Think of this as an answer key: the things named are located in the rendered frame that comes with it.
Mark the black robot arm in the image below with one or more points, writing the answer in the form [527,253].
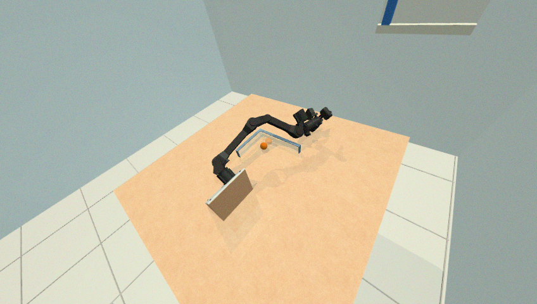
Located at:
[301,128]

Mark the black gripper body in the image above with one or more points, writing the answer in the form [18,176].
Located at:
[324,113]

